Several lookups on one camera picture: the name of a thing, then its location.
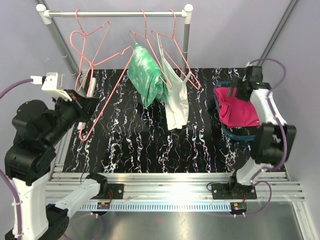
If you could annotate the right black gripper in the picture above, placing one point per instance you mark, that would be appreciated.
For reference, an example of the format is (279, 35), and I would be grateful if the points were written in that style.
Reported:
(238, 83)

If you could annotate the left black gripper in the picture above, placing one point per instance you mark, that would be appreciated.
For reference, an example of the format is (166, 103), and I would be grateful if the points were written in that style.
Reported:
(85, 106)

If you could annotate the magenta trousers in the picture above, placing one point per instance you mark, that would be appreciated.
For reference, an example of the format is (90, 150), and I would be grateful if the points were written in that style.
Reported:
(234, 112)

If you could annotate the black white tie-dye trousers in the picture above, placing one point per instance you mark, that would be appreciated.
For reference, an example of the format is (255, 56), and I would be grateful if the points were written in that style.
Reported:
(249, 131)

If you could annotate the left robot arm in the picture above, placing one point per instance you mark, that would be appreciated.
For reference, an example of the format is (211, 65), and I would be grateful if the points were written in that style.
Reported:
(28, 164)

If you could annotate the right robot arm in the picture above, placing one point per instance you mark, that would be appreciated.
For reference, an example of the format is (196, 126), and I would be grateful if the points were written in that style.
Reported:
(274, 139)

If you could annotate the green white tie-dye trousers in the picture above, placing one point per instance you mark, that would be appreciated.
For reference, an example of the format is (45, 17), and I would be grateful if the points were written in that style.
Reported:
(147, 77)

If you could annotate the blue plastic basket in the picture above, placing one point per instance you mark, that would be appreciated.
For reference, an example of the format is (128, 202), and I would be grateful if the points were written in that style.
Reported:
(240, 138)

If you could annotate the black marble pattern mat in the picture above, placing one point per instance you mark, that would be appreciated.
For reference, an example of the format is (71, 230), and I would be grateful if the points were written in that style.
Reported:
(137, 140)

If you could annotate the white camisole top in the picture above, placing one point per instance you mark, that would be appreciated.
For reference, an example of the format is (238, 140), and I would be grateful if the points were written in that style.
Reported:
(177, 106)

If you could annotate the silver clothes rack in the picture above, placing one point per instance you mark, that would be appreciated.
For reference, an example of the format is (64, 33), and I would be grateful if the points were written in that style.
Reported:
(48, 16)

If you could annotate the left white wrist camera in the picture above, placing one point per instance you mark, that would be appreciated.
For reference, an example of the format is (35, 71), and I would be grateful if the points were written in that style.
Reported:
(52, 84)

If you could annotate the aluminium mounting rail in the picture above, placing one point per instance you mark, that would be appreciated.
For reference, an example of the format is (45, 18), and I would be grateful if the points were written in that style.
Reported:
(191, 192)

